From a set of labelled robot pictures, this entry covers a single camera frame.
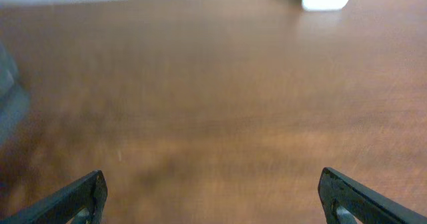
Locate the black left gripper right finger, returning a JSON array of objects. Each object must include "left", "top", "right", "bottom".
[{"left": 318, "top": 167, "right": 426, "bottom": 224}]

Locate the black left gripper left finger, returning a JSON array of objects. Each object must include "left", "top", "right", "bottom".
[{"left": 1, "top": 170, "right": 107, "bottom": 224}]

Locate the grey plastic mesh basket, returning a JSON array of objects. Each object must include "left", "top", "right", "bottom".
[{"left": 1, "top": 43, "right": 30, "bottom": 145}]

